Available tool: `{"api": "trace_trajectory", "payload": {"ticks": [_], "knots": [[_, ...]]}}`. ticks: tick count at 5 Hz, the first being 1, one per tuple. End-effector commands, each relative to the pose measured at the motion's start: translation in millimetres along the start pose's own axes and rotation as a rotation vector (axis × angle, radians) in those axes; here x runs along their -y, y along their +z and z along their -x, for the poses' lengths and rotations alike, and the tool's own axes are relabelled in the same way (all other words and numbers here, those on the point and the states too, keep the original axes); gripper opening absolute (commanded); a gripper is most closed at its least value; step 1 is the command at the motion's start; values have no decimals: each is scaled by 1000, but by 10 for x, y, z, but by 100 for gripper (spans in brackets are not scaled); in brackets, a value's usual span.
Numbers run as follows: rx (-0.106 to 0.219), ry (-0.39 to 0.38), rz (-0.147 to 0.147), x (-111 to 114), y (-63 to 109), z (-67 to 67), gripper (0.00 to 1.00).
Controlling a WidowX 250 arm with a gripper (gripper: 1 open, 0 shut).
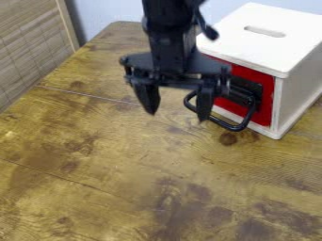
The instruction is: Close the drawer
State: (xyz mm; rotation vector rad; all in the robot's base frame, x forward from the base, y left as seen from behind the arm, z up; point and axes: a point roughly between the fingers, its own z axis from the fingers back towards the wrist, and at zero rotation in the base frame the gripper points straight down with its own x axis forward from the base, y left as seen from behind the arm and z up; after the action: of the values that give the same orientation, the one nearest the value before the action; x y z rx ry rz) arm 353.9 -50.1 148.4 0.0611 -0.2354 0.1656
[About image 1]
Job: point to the black metal drawer handle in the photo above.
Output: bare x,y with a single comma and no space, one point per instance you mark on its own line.
230,122

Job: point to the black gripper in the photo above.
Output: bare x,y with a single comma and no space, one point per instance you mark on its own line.
204,75

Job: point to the woven bamboo blind panel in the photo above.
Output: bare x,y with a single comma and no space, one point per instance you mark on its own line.
37,40

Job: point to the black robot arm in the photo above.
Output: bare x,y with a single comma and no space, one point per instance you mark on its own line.
174,64

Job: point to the red drawer front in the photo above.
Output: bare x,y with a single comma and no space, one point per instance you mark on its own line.
261,83

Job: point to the white wooden drawer box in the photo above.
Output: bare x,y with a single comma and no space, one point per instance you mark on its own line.
273,48

